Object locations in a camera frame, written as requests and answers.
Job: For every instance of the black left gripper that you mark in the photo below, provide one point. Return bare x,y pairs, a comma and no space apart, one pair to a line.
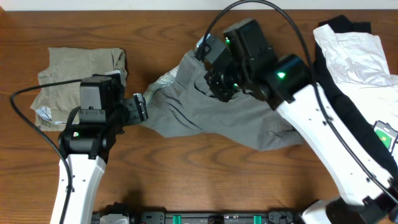
140,107

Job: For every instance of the black garment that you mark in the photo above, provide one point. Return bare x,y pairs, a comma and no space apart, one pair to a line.
343,105

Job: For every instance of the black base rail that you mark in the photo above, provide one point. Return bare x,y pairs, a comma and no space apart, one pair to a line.
123,213

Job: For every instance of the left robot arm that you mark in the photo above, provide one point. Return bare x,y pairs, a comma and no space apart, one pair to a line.
86,141

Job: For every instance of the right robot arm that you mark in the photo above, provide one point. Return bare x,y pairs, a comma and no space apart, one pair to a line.
243,60

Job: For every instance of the white t-shirt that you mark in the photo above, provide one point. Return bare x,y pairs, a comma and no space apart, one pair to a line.
358,67

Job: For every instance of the folded khaki shorts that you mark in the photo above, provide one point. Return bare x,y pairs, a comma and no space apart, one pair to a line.
53,104

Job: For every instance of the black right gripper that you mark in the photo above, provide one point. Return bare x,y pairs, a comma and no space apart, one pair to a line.
216,81

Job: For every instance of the grey shorts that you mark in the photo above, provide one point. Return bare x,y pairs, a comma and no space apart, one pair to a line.
180,103

